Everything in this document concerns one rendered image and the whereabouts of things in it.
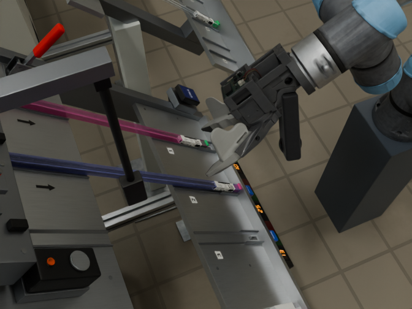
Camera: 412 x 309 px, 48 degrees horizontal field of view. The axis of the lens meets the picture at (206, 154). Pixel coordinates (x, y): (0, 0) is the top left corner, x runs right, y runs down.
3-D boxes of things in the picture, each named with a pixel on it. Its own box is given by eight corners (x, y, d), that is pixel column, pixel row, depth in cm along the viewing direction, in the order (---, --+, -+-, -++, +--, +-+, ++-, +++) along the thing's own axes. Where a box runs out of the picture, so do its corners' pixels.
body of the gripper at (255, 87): (216, 84, 74) (278, 37, 71) (247, 122, 78) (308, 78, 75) (219, 104, 68) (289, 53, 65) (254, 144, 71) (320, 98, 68)
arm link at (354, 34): (415, 39, 67) (406, 5, 61) (349, 84, 70) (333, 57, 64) (385, 6, 71) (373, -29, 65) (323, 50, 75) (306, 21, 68)
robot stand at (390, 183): (355, 175, 179) (409, 84, 132) (381, 215, 171) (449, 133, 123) (314, 191, 176) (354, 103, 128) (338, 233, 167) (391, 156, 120)
